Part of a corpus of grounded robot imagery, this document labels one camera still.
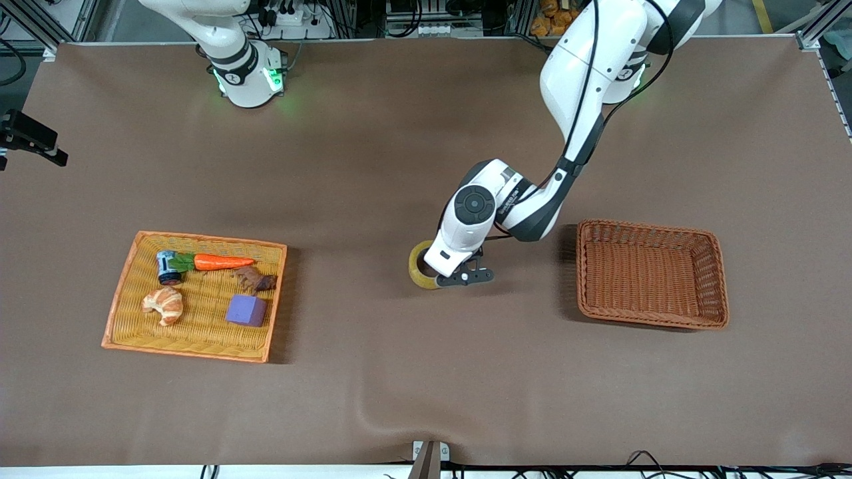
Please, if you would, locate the yellow tape roll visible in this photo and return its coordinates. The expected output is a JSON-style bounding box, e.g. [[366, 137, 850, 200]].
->
[[408, 240, 445, 291]]

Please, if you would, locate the brown table cover mat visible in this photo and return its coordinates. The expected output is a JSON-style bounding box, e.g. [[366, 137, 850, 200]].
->
[[0, 35, 852, 466]]

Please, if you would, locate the brown wicker basket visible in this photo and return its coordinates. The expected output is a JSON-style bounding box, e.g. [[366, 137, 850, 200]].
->
[[576, 220, 730, 331]]

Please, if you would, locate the blue white can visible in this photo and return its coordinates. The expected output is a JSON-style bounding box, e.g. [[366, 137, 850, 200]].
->
[[156, 250, 183, 287]]

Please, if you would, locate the brown toy piece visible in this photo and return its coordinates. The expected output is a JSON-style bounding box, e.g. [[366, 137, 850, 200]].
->
[[233, 266, 278, 294]]

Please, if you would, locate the purple block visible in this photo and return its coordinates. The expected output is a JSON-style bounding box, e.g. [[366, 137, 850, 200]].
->
[[225, 295, 268, 327]]

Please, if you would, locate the toy croissant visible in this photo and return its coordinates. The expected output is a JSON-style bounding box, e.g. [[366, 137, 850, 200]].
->
[[142, 286, 184, 327]]

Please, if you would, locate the orange toy carrot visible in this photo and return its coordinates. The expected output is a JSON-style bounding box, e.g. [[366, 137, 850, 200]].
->
[[170, 253, 256, 272]]

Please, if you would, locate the long white power strip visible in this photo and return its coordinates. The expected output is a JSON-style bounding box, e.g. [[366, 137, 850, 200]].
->
[[386, 23, 485, 38]]

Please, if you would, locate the orange snack bags pile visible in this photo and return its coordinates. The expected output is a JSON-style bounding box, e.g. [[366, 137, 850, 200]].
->
[[531, 0, 586, 37]]

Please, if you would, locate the yellow wicker tray orange rim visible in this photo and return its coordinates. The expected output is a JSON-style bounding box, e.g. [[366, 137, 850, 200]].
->
[[101, 230, 288, 364]]

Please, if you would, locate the white power strip with plugs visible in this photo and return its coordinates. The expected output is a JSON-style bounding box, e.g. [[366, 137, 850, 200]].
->
[[265, 5, 333, 39]]

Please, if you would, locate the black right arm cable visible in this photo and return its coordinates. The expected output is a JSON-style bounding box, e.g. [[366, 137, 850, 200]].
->
[[0, 39, 26, 87]]

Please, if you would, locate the aluminium frame post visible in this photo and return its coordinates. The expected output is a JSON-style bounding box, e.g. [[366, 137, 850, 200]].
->
[[795, 0, 852, 53], [0, 0, 101, 62]]

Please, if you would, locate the metal table bracket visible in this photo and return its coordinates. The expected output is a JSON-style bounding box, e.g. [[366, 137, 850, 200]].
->
[[411, 439, 451, 479]]

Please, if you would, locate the black floor cable bundle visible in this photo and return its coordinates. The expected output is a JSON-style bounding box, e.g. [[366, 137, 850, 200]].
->
[[626, 450, 852, 479]]

